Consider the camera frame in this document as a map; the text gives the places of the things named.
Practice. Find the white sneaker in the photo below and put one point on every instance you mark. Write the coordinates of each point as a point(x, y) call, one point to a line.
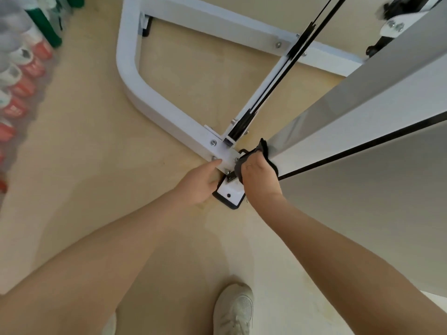
point(234, 310)
point(110, 326)

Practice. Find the person's left hand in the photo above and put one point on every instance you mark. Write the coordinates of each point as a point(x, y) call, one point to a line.
point(199, 184)

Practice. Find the person's right forearm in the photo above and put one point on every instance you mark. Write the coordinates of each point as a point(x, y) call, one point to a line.
point(349, 268)

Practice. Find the white gym machine frame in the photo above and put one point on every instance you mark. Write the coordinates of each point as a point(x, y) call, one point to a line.
point(366, 111)

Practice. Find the person's right hand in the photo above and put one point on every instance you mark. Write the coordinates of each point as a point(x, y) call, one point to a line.
point(262, 181)

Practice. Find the stack of water bottle packs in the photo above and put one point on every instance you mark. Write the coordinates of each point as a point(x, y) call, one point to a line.
point(24, 66)

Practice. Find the person's left forearm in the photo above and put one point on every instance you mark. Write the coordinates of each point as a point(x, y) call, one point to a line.
point(80, 268)

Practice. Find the dark grey cleaning cloth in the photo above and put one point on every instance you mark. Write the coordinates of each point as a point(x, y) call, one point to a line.
point(263, 148)

